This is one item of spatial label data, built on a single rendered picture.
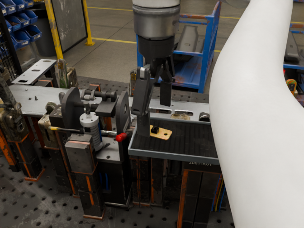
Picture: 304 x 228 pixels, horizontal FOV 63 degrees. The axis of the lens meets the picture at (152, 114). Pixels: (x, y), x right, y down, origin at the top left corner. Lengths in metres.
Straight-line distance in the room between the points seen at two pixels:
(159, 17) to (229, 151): 0.34
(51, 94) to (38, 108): 0.11
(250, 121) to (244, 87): 0.03
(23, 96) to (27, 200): 0.44
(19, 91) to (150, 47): 0.89
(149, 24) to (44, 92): 0.83
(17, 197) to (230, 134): 1.10
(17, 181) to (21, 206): 0.14
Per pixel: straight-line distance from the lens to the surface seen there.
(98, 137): 0.86
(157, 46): 0.49
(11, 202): 1.21
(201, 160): 0.59
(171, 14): 0.48
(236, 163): 0.16
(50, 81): 1.36
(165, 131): 0.65
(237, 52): 0.23
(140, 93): 0.49
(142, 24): 0.48
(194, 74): 3.19
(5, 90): 1.00
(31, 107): 1.14
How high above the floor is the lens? 1.58
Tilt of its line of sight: 36 degrees down
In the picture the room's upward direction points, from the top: straight up
